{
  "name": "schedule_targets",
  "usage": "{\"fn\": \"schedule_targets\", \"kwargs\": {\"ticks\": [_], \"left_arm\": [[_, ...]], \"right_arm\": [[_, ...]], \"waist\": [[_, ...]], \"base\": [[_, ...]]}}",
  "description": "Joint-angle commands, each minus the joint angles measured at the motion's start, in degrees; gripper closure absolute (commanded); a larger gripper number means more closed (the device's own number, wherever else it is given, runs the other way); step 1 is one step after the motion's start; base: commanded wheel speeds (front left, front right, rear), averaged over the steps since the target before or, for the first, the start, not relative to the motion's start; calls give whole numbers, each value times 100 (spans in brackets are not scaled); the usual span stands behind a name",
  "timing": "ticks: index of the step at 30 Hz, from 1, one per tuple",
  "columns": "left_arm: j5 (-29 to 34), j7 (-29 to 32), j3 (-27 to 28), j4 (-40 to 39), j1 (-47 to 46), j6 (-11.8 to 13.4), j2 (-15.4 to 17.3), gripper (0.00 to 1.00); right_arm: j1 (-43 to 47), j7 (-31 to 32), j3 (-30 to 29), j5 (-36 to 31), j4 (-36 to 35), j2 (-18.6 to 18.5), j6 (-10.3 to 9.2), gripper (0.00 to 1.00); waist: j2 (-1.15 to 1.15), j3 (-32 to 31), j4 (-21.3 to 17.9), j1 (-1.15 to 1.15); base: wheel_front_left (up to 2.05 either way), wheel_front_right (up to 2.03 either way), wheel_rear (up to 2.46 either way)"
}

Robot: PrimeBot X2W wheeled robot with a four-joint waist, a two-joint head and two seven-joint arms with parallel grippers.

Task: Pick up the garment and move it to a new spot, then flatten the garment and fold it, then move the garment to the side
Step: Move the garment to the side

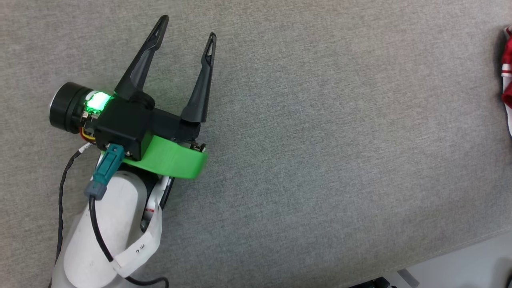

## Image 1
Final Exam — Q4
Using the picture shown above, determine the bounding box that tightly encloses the red and white garment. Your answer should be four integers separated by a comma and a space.
501, 25, 512, 138

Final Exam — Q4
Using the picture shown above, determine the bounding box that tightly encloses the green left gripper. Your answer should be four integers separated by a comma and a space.
50, 15, 217, 180

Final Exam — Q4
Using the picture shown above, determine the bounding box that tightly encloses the white label strap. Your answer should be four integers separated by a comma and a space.
113, 204, 163, 279

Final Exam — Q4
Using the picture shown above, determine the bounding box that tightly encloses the black base part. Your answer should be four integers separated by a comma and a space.
347, 276, 396, 288

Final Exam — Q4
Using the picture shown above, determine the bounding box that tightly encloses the black cable with teal plug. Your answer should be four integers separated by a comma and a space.
84, 144, 169, 288

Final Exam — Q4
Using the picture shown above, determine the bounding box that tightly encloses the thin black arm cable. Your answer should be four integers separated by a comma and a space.
48, 143, 94, 288

